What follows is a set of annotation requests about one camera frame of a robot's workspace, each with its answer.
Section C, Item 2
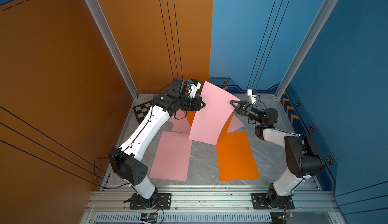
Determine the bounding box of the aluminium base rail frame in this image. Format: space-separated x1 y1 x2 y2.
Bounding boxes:
81 185 346 224

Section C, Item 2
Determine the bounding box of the black grey chessboard case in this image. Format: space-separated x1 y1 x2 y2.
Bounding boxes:
133 100 152 124

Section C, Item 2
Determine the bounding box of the left aluminium corner post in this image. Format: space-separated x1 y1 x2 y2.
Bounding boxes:
85 0 139 100

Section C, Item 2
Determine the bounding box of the orange paper front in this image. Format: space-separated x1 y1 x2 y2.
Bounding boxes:
186 111 196 126

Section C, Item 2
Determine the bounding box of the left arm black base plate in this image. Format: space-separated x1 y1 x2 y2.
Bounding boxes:
128 193 172 210

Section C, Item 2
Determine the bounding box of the right green circuit board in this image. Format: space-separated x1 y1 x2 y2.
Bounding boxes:
269 212 294 224

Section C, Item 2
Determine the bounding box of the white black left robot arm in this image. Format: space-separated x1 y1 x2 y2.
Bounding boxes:
108 78 206 209

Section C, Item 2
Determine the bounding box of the ventilation grille strip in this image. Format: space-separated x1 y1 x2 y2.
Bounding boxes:
94 212 272 224

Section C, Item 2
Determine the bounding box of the aluminium corner post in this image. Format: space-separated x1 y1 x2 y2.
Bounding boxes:
85 0 139 100
274 0 339 100

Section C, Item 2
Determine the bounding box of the green circuit board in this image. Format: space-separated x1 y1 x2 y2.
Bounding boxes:
269 212 294 224
139 212 159 224

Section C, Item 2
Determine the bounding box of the pink paper underneath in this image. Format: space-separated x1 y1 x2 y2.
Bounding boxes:
169 110 191 134

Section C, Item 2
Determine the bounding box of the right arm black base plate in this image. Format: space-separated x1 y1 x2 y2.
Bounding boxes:
251 193 295 210

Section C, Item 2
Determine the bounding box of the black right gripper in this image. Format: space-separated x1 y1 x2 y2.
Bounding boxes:
230 103 264 127

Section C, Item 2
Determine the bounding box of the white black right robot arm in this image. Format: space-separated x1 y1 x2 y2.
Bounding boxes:
230 100 325 209

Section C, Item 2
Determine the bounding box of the right aluminium corner post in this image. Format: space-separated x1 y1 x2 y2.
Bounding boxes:
274 0 339 100

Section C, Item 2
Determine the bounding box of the large curved pink paper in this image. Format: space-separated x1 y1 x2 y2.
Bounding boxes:
150 132 192 181

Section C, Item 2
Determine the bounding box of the orange curved paper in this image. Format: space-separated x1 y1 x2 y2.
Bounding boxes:
220 113 234 135

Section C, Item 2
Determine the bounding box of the large orange paper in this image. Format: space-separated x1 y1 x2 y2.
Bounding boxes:
216 132 260 181

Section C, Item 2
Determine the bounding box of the left green circuit board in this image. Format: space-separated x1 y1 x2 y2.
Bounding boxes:
139 212 159 224

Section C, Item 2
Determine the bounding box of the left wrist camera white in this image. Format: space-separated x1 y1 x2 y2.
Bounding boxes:
188 79 201 98

